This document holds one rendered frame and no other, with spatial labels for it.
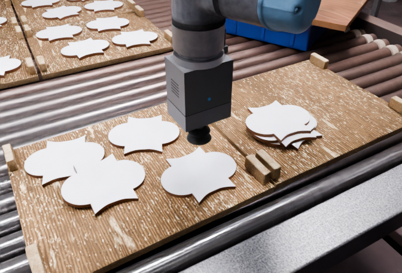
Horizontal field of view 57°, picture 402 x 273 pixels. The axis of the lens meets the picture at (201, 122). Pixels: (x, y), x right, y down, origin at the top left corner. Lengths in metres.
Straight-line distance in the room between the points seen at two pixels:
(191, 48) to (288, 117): 0.37
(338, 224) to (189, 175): 0.27
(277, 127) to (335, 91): 0.26
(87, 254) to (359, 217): 0.45
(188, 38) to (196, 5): 0.05
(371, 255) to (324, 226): 1.20
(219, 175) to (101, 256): 0.24
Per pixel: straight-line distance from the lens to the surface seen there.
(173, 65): 0.55
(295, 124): 0.81
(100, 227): 0.64
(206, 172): 0.69
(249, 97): 0.92
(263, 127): 0.78
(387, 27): 1.43
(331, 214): 0.70
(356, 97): 0.99
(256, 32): 1.26
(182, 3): 0.50
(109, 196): 0.67
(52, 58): 1.18
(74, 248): 0.63
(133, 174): 0.70
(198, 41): 0.51
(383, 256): 1.90
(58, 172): 0.74
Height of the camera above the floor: 1.42
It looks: 36 degrees down
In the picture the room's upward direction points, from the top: straight up
